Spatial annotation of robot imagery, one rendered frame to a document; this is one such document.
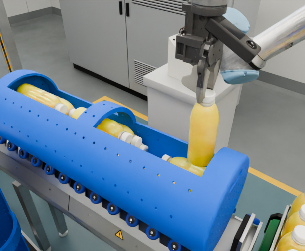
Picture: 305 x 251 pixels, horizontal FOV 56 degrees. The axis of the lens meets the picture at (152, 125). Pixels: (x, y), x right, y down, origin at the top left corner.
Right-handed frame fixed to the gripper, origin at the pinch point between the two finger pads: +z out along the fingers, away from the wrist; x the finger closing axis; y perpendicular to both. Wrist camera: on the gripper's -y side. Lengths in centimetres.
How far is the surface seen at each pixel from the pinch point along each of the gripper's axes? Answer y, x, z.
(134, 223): 10.5, 16.4, 40.2
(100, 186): 19.4, 19.4, 26.5
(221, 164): -8.4, 6.1, 13.0
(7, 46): 129, -25, 26
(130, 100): 151, -156, 138
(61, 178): 42, 16, 40
